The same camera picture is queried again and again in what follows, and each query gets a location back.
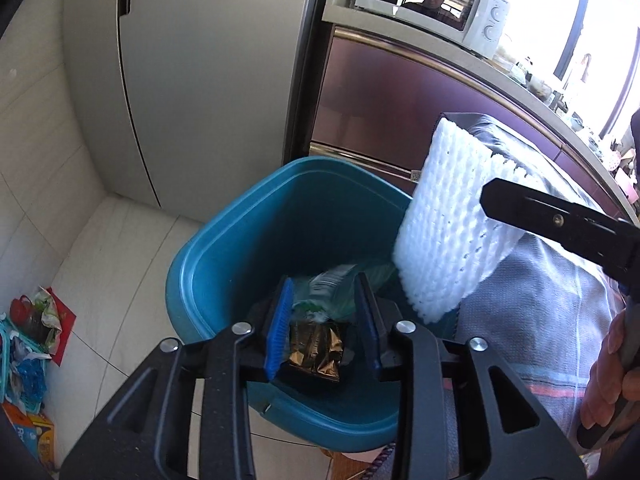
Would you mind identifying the person's right hand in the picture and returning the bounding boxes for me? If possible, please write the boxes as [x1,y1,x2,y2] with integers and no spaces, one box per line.
[579,307,640,443]

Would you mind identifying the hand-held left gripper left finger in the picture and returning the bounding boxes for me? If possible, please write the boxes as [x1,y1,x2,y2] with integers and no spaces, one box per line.
[59,277,296,480]

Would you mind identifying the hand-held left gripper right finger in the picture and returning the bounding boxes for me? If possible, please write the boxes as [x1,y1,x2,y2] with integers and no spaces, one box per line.
[352,272,587,480]

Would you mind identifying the white foam fruit net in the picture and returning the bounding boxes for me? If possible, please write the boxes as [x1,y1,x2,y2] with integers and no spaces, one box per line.
[392,115,533,325]

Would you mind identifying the purple kitchen cabinet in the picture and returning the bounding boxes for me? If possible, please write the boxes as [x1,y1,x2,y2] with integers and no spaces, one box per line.
[282,22,631,221]

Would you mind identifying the white microwave oven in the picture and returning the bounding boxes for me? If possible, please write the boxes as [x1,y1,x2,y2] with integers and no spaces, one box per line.
[354,0,512,58]

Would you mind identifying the blue checkered tablecloth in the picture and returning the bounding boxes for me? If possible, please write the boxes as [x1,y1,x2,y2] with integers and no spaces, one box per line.
[380,112,623,480]

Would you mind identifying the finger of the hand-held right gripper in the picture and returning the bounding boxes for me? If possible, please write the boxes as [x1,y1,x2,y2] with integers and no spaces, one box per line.
[479,177,616,261]

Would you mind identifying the kitchen window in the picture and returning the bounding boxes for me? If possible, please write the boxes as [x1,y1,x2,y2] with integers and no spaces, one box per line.
[480,0,640,136]

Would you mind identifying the colourful cardboard box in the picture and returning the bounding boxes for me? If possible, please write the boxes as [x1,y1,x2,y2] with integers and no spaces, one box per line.
[2,402,57,473]

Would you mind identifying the blue plastic trash bin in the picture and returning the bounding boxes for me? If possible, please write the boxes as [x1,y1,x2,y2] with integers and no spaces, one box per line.
[166,156,463,453]

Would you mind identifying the gold foil snack wrapper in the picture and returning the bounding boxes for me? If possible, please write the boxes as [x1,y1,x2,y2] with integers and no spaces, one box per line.
[274,317,351,396]

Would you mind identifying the teal plastic bag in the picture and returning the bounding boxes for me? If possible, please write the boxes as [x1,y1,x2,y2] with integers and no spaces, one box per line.
[0,317,53,406]

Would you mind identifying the silver refrigerator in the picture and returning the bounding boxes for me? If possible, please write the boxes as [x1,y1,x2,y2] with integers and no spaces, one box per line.
[62,0,326,223]

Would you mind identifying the green plastic wrapper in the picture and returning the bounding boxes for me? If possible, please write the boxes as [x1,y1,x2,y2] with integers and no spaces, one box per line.
[292,260,401,323]

